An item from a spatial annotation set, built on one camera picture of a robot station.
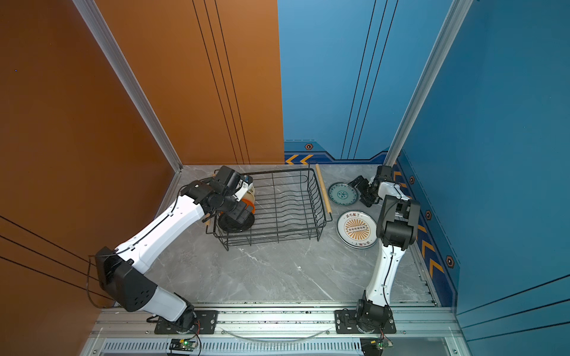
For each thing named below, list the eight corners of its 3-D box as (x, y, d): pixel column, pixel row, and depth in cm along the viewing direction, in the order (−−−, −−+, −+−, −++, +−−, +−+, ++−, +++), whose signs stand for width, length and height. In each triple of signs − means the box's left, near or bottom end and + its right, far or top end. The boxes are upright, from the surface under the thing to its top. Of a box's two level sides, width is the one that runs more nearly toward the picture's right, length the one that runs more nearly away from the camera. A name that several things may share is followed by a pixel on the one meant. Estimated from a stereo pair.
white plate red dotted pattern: (339, 248, 92) (341, 245, 89) (334, 214, 102) (335, 210, 100) (379, 248, 92) (382, 245, 89) (370, 214, 102) (372, 210, 100)
